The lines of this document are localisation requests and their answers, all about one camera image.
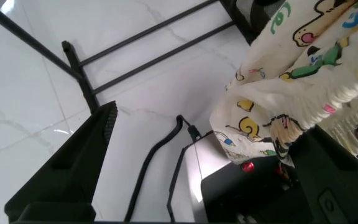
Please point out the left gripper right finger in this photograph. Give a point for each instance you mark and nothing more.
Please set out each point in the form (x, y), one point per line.
(337, 186)

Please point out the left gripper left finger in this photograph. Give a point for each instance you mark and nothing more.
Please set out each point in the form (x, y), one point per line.
(73, 186)

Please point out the cream printed garment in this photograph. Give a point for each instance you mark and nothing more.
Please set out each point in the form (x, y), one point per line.
(275, 62)

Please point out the black clothes rack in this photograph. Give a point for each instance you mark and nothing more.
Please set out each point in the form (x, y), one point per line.
(85, 87)

